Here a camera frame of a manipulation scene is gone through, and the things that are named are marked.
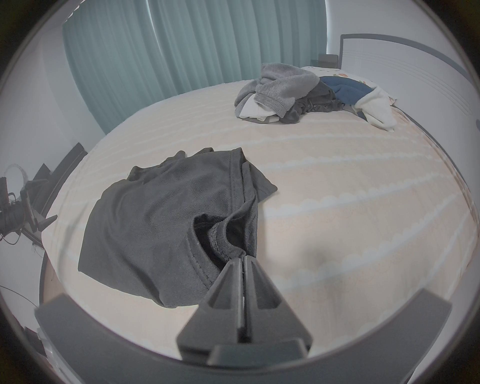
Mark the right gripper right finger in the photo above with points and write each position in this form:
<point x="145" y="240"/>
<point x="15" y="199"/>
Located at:
<point x="277" y="326"/>

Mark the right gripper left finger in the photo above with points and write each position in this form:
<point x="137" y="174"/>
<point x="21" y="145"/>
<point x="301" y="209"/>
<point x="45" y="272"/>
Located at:
<point x="210" y="326"/>

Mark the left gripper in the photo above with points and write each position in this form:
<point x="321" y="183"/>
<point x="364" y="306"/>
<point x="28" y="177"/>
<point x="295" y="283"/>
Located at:
<point x="13" y="221"/>

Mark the black T-shirt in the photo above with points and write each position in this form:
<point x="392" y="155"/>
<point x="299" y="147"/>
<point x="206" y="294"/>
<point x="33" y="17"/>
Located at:
<point x="150" y="225"/>

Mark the bed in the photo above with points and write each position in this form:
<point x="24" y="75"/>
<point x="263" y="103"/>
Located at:
<point x="337" y="187"/>

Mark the pile of clothes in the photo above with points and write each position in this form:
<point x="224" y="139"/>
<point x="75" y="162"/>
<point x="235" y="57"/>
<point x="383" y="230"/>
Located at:
<point x="285" y="90"/>

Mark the black chest of drawers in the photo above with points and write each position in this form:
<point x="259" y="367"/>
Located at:
<point x="71" y="165"/>

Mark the blue-green curtain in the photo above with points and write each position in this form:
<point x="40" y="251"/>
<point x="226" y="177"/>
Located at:
<point x="108" y="67"/>
<point x="232" y="41"/>

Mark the white printed pillow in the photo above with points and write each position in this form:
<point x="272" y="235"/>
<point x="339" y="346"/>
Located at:
<point x="313" y="70"/>

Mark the grey bedside table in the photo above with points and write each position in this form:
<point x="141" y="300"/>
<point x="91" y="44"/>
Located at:
<point x="328" y="60"/>

